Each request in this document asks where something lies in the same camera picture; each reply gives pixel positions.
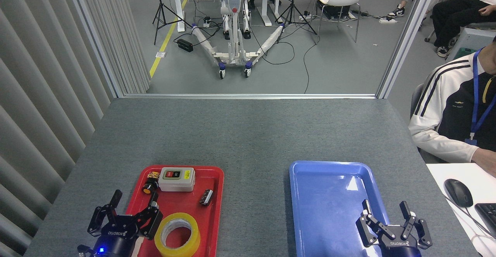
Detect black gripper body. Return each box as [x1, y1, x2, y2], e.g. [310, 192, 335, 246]
[379, 237, 423, 257]
[91, 225, 139, 257]

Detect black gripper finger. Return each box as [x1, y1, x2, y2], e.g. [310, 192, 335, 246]
[356, 199, 396, 248]
[399, 201, 433, 250]
[87, 190, 123, 237]
[126, 191, 164, 240]

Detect yellow tape roll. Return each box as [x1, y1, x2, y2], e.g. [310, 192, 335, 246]
[154, 212, 201, 257]

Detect orange push button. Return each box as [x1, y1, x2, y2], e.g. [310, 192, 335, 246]
[142, 171, 160, 195]

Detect blue plastic tray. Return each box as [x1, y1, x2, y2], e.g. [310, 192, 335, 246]
[289, 161, 392, 257]

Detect black computer mouse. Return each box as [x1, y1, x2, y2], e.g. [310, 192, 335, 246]
[444, 179, 474, 208]

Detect red plastic tray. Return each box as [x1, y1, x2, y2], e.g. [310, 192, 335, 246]
[125, 165, 224, 257]

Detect white side table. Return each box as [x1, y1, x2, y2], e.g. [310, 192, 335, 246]
[426, 163, 496, 257]

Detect black keyboard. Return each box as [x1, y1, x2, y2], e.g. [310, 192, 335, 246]
[475, 203, 496, 239]

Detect seated person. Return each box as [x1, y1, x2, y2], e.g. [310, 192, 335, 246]
[408, 36, 496, 178]

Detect grey vertical blinds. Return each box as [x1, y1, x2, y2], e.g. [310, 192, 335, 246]
[0, 0, 152, 257]

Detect white stand on wheels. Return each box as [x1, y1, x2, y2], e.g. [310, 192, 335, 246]
[191, 0, 285, 79]

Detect grey crate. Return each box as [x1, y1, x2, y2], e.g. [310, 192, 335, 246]
[446, 28, 496, 62]

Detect black tripod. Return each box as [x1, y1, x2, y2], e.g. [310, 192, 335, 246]
[276, 0, 317, 44]
[152, 0, 193, 45]

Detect person with dark legs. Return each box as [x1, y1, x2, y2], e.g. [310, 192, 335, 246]
[431, 0, 496, 58]

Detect white switch box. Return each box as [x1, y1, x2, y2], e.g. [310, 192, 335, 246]
[158, 167, 196, 192]

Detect white mouse cable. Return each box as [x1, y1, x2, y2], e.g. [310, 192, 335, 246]
[446, 195, 496, 250]

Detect silver rail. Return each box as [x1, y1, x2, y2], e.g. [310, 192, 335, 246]
[123, 93, 377, 99]

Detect blue lanyard with badge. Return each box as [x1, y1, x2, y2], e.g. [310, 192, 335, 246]
[464, 48, 496, 146]

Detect black floor cable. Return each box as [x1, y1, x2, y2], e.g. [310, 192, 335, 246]
[248, 21, 320, 94]

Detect silver post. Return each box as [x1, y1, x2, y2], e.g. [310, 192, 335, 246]
[376, 0, 441, 99]
[64, 0, 125, 98]

